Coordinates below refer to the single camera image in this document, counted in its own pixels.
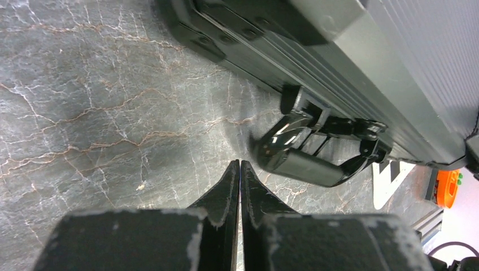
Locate orange tape dispenser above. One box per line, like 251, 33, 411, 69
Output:
433, 169, 463, 209

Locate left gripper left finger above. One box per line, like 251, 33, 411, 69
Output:
34, 160, 240, 270

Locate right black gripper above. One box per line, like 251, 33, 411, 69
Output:
465, 114, 478, 179

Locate black poker set case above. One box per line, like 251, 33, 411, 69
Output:
155, 1, 478, 187

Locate black white checkered mat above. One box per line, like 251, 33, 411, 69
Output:
372, 161, 415, 210

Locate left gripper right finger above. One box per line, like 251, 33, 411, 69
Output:
240, 160, 433, 270

